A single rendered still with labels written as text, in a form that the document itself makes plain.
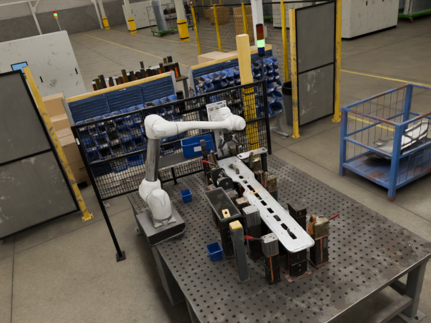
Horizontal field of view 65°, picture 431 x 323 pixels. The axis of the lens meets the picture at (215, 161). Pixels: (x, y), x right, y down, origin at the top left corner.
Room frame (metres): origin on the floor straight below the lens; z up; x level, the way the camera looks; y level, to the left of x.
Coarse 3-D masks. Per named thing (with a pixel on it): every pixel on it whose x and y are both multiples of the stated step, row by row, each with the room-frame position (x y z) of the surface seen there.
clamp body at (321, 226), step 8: (320, 216) 1.72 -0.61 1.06; (320, 224) 1.65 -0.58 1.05; (328, 224) 1.66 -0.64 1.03; (320, 232) 1.65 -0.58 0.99; (328, 232) 1.67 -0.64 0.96; (320, 240) 1.65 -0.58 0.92; (312, 248) 1.68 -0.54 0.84; (320, 248) 1.65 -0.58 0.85; (312, 256) 1.68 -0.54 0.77; (320, 256) 1.65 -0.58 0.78; (312, 264) 1.67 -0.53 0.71; (320, 264) 1.65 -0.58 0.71
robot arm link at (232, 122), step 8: (224, 120) 2.49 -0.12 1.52; (232, 120) 2.47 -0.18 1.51; (240, 120) 2.46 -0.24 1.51; (184, 128) 2.43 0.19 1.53; (192, 128) 2.47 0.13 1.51; (200, 128) 2.47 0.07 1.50; (208, 128) 2.46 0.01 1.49; (216, 128) 2.45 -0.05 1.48; (232, 128) 2.47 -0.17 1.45; (240, 128) 2.44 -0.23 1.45
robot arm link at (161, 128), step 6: (156, 120) 2.44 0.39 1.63; (162, 120) 2.43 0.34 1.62; (156, 126) 2.35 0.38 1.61; (162, 126) 2.35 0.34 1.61; (168, 126) 2.37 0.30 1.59; (174, 126) 2.39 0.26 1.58; (156, 132) 2.33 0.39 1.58; (162, 132) 2.33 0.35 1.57; (168, 132) 2.35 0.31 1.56; (174, 132) 2.37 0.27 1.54
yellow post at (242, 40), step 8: (240, 40) 3.33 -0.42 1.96; (248, 40) 3.36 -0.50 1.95; (240, 48) 3.34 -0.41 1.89; (248, 48) 3.35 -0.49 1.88; (240, 56) 3.36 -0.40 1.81; (248, 56) 3.35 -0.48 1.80; (240, 64) 3.38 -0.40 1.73; (248, 64) 3.35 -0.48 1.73; (240, 72) 3.41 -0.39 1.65; (248, 72) 3.35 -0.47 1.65; (248, 80) 3.34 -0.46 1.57; (248, 88) 3.34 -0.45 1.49; (248, 96) 3.34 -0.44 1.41; (248, 104) 3.34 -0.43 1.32; (248, 112) 3.33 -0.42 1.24; (248, 128) 3.35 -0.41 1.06; (256, 128) 3.35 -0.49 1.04; (248, 136) 3.37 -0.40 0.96; (256, 144) 3.35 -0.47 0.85
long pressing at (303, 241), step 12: (228, 168) 2.66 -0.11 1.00; (240, 168) 2.62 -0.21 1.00; (240, 180) 2.42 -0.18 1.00; (252, 180) 2.38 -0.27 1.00; (264, 192) 2.18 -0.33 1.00; (252, 204) 2.04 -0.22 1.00; (276, 204) 2.00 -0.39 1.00; (264, 216) 1.89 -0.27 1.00; (288, 216) 1.85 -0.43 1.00; (276, 228) 1.74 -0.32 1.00; (300, 228) 1.70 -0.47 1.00; (288, 240) 1.61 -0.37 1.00; (300, 240) 1.59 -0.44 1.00; (312, 240) 1.58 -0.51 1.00; (288, 252) 1.53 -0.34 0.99
